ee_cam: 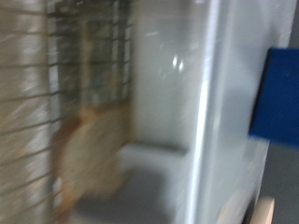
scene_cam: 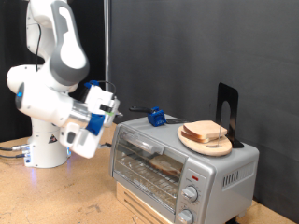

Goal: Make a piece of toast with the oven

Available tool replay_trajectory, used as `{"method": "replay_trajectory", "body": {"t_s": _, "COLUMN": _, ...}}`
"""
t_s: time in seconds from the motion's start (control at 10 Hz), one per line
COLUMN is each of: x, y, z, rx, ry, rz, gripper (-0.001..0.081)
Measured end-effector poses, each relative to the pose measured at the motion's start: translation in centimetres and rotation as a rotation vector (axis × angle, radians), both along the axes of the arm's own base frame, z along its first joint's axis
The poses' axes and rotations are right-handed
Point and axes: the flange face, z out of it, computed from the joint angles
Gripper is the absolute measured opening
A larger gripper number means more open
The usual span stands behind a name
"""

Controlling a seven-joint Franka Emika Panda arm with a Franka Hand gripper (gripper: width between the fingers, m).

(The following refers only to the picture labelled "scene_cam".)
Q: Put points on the metal oven rack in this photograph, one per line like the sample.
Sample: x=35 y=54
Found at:
x=140 y=180

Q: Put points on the round wooden plate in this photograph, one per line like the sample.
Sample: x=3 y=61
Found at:
x=211 y=149

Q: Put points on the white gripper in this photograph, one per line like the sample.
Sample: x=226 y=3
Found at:
x=93 y=99

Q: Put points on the black metal bookend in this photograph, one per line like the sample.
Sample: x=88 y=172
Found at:
x=225 y=93

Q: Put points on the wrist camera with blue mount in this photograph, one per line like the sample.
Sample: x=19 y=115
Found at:
x=95 y=124

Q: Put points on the silver toaster oven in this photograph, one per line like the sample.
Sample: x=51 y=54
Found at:
x=205 y=177

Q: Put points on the white bread slice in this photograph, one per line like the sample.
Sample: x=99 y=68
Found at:
x=166 y=165
x=191 y=137
x=204 y=128

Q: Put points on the red indicator light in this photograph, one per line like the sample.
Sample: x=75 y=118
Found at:
x=195 y=178

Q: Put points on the vertical metal pole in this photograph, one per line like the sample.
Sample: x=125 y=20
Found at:
x=106 y=46

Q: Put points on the slotted spatula with blue block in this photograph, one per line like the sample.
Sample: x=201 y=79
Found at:
x=156 y=117

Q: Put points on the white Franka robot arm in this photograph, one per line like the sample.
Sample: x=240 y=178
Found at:
x=40 y=102

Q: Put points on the silver oven knob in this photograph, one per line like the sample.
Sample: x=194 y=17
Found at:
x=190 y=193
x=185 y=216

